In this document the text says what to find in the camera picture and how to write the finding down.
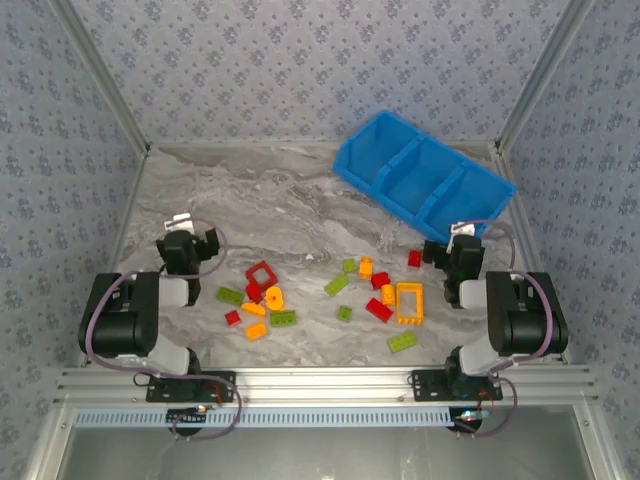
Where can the small red lego brick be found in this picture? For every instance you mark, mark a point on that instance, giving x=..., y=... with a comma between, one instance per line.
x=232, y=318
x=415, y=258

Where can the red square lego frame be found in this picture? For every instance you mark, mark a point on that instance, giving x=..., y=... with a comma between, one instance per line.
x=255, y=270

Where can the green long lego brick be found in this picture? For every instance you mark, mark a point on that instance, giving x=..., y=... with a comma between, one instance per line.
x=402, y=342
x=336, y=285
x=283, y=317
x=230, y=296

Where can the yellow lego cylinder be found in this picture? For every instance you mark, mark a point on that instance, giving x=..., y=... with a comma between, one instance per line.
x=388, y=294

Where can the orange lego brick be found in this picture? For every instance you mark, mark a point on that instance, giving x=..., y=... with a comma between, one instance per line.
x=256, y=331
x=366, y=268

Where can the yellow lego window frame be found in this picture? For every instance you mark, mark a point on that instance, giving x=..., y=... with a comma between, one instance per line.
x=410, y=320

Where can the orange arched lego piece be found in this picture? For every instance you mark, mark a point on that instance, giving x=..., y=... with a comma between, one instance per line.
x=254, y=309

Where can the blue three-compartment plastic bin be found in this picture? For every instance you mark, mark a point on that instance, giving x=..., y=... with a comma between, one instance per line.
x=400, y=180

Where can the yellow round lego piece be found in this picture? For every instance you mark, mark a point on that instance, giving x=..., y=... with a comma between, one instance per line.
x=272, y=303

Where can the small green lego brick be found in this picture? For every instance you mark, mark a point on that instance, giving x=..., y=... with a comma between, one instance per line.
x=350, y=265
x=344, y=313

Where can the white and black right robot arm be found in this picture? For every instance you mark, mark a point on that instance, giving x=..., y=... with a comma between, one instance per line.
x=525, y=320

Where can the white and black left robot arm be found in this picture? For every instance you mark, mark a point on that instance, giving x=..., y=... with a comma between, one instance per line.
x=120, y=320

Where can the black controller board with LED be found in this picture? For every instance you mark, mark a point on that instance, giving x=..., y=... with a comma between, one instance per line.
x=472, y=415
x=185, y=416

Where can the grey metal panel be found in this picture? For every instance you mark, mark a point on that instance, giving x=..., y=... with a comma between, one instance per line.
x=325, y=455

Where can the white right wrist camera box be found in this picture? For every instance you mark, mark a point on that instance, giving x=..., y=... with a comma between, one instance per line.
x=462, y=230

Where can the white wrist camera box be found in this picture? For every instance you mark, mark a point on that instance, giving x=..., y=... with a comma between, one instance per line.
x=180, y=222
x=462, y=230

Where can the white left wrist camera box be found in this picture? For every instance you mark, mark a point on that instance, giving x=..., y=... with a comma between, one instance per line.
x=180, y=222

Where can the thin aluminium table edge rail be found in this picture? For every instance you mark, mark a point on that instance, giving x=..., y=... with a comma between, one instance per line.
x=225, y=145

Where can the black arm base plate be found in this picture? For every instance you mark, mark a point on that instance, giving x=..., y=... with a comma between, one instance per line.
x=425, y=392
x=226, y=396

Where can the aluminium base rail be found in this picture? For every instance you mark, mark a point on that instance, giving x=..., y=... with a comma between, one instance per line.
x=325, y=385

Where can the aluminium upright frame post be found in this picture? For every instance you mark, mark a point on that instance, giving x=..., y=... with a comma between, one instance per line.
x=540, y=75
x=106, y=75

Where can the aluminium lower frame post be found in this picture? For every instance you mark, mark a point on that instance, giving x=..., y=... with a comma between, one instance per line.
x=47, y=445
x=597, y=445

